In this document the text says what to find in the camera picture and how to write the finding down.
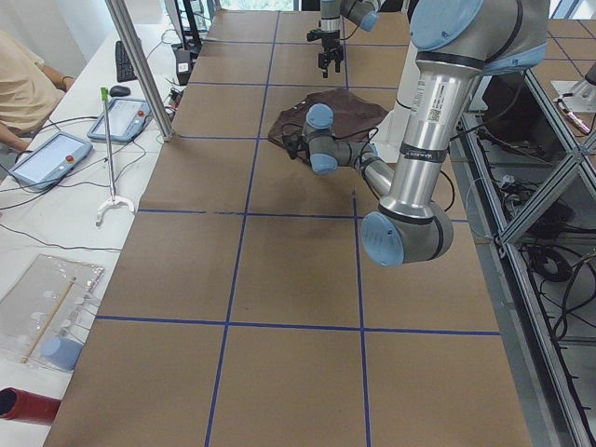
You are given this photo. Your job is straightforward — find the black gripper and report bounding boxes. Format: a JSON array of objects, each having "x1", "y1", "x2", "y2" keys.
[
  {"x1": 318, "y1": 30, "x2": 344, "y2": 78},
  {"x1": 296, "y1": 134, "x2": 310, "y2": 161}
]

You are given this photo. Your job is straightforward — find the dark brown t-shirt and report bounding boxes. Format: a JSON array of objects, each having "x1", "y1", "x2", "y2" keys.
[{"x1": 267, "y1": 88, "x2": 386, "y2": 175}]

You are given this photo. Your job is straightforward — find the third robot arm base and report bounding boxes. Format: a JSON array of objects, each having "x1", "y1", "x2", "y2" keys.
[{"x1": 551, "y1": 64, "x2": 595, "y2": 113}]

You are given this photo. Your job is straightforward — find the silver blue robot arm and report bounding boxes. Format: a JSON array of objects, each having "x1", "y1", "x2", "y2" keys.
[
  {"x1": 301, "y1": 1, "x2": 549, "y2": 266},
  {"x1": 306, "y1": 0, "x2": 383, "y2": 78}
]

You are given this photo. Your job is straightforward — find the far teach pendant tablet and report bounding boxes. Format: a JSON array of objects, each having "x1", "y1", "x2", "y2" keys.
[{"x1": 87, "y1": 98, "x2": 151, "y2": 143}]

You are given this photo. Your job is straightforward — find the teach pendant tablet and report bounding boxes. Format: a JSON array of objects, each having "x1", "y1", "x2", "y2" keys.
[
  {"x1": 87, "y1": 98, "x2": 151, "y2": 143},
  {"x1": 9, "y1": 132, "x2": 92, "y2": 190}
]

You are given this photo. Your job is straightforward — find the black keyboard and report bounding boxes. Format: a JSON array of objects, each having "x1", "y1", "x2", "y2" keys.
[{"x1": 115, "y1": 40, "x2": 137, "y2": 83}]

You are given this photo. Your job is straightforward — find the black computer mouse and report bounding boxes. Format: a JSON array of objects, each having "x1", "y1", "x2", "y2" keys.
[{"x1": 109, "y1": 85, "x2": 131, "y2": 98}]

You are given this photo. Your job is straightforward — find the near teach pendant tablet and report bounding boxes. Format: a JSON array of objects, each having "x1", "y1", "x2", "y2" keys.
[{"x1": 9, "y1": 132, "x2": 92, "y2": 190}]

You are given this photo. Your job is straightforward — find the person in beige shirt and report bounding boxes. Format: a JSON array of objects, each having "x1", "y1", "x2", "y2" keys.
[{"x1": 1, "y1": 31, "x2": 75, "y2": 152}]

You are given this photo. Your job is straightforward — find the wooden stick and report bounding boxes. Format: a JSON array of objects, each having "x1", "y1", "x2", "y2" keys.
[{"x1": 20, "y1": 277, "x2": 76, "y2": 363}]

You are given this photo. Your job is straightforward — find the blue plastic cup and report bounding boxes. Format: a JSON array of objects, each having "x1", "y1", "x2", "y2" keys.
[{"x1": 41, "y1": 336, "x2": 83, "y2": 371}]

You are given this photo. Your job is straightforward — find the clear plastic tray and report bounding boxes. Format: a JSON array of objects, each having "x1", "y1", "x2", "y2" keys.
[{"x1": 1, "y1": 255, "x2": 104, "y2": 372}]

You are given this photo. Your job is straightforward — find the red cylinder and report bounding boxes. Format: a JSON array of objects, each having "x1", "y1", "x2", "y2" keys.
[{"x1": 1, "y1": 387, "x2": 61, "y2": 426}]

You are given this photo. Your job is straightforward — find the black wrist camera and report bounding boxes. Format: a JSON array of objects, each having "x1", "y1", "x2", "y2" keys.
[
  {"x1": 306, "y1": 29, "x2": 322, "y2": 42},
  {"x1": 282, "y1": 132, "x2": 302, "y2": 160}
]

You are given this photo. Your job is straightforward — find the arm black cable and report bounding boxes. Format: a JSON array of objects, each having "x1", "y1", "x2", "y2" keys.
[{"x1": 279, "y1": 121, "x2": 456, "y2": 213}]

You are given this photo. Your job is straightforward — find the white pedestal column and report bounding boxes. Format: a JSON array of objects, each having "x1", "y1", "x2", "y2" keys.
[{"x1": 383, "y1": 41, "x2": 420, "y2": 146}]

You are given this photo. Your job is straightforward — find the green-handled reacher stick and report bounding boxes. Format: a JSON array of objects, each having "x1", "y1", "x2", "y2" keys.
[{"x1": 95, "y1": 87, "x2": 135, "y2": 227}]

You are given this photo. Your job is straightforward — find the aluminium frame post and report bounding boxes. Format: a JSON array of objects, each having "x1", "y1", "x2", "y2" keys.
[{"x1": 105, "y1": 0, "x2": 174, "y2": 142}]

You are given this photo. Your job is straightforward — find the aluminium frame side rail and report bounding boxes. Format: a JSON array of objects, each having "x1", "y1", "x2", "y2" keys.
[{"x1": 437, "y1": 55, "x2": 596, "y2": 447}]

